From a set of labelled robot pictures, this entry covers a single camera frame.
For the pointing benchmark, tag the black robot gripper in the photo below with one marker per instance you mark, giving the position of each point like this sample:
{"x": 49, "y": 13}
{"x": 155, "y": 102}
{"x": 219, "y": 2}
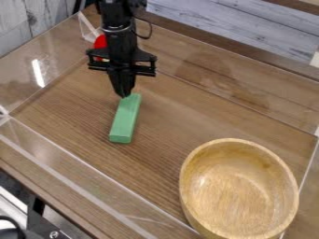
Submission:
{"x": 121, "y": 55}

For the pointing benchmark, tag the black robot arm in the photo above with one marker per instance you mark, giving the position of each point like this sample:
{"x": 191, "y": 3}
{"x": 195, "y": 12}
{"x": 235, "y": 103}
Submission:
{"x": 119, "y": 15}

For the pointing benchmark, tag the green rectangular block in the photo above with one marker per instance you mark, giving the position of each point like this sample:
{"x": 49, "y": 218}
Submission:
{"x": 124, "y": 122}

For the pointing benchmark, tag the brown wooden bowl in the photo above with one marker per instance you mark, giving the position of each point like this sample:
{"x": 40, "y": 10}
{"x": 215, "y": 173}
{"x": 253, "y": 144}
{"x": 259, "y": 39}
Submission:
{"x": 237, "y": 191}

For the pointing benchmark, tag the red toy strawberry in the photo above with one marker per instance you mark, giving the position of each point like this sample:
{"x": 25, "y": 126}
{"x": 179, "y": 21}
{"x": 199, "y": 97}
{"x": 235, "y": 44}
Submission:
{"x": 100, "y": 42}

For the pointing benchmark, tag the clear acrylic tray enclosure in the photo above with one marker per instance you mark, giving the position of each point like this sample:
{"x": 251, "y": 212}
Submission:
{"x": 117, "y": 190}

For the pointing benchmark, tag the black metal table frame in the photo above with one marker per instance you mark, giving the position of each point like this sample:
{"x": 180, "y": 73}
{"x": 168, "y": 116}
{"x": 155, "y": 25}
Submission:
{"x": 37, "y": 224}

